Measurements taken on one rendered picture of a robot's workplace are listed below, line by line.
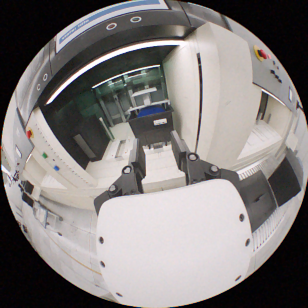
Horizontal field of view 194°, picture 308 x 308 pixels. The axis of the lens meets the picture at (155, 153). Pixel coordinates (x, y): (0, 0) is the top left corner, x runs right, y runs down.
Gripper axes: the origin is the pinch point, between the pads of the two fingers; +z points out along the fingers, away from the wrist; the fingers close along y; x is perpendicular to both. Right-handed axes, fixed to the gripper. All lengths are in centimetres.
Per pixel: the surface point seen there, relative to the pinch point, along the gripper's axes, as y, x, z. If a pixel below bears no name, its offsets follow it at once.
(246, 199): 36.1, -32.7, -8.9
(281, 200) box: 76, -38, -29
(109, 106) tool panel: -49, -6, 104
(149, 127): -2.8, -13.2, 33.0
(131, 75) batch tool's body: -8, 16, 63
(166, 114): 6.4, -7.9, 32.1
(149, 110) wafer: -1.2, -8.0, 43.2
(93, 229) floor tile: -125, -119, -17
